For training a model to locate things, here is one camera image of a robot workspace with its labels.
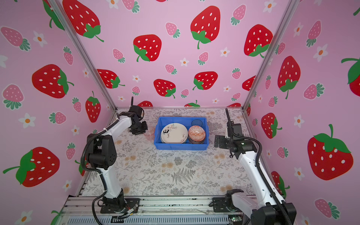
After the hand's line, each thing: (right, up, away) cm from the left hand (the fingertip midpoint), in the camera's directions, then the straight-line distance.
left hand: (146, 130), depth 97 cm
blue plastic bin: (+11, -9, -5) cm, 15 cm away
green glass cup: (+36, +6, +5) cm, 37 cm away
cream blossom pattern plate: (+19, -2, +5) cm, 20 cm away
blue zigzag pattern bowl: (+36, -2, -3) cm, 36 cm away
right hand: (+50, -4, -17) cm, 53 cm away
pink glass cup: (+2, -3, +3) cm, 5 cm away
